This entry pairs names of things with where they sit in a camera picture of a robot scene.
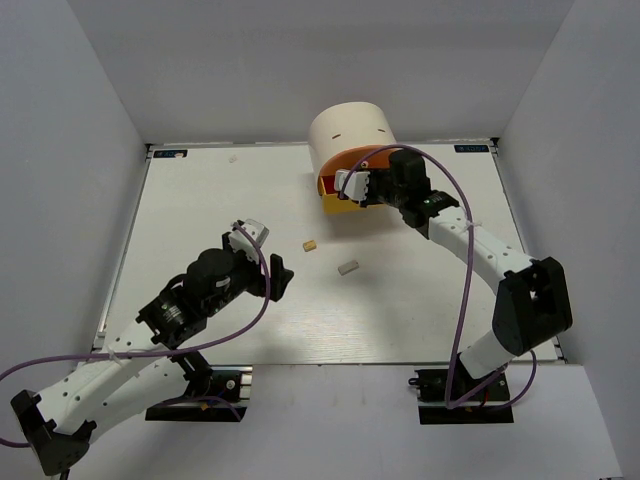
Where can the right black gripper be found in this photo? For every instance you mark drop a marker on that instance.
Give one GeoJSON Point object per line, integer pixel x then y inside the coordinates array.
{"type": "Point", "coordinates": [373, 177]}

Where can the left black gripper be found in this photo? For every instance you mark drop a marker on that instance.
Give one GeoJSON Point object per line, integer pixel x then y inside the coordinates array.
{"type": "Point", "coordinates": [279, 277]}

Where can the small tan eraser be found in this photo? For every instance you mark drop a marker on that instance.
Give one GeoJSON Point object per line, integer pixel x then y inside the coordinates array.
{"type": "Point", "coordinates": [309, 246]}

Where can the orange top drawer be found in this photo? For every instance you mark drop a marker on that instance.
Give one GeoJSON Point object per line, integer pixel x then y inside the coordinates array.
{"type": "Point", "coordinates": [348, 158]}

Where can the yellow drawer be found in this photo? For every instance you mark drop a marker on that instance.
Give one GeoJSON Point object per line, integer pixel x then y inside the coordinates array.
{"type": "Point", "coordinates": [331, 204]}

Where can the grey white eraser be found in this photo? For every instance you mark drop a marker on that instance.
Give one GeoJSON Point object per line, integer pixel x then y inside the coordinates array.
{"type": "Point", "coordinates": [348, 267]}

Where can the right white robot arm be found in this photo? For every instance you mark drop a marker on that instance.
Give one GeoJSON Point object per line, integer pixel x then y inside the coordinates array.
{"type": "Point", "coordinates": [531, 296]}

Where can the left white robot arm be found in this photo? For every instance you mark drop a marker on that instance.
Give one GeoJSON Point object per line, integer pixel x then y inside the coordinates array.
{"type": "Point", "coordinates": [147, 364]}

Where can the cream cylindrical drawer organizer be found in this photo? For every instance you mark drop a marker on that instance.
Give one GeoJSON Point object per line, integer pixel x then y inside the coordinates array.
{"type": "Point", "coordinates": [345, 126]}

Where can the right blue table label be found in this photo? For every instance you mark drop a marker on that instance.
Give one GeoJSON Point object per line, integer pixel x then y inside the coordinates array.
{"type": "Point", "coordinates": [471, 148]}

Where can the blue table label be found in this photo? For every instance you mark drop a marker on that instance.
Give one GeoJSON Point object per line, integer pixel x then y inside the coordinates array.
{"type": "Point", "coordinates": [171, 153]}
{"type": "Point", "coordinates": [471, 148]}

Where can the left blue table label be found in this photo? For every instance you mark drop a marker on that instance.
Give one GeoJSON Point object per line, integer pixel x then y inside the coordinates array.
{"type": "Point", "coordinates": [171, 153]}

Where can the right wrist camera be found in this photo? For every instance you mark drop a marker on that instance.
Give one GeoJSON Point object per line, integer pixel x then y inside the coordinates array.
{"type": "Point", "coordinates": [352, 185]}

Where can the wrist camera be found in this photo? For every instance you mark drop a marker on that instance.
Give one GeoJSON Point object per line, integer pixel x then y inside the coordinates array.
{"type": "Point", "coordinates": [352, 185]}
{"type": "Point", "coordinates": [248, 237]}

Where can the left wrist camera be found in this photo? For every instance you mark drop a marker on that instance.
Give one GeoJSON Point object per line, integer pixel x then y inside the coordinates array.
{"type": "Point", "coordinates": [248, 237]}

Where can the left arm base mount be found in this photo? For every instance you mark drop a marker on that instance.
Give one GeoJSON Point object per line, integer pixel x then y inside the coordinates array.
{"type": "Point", "coordinates": [210, 394]}

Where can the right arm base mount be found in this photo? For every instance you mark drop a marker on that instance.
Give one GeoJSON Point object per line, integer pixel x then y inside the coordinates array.
{"type": "Point", "coordinates": [481, 408]}

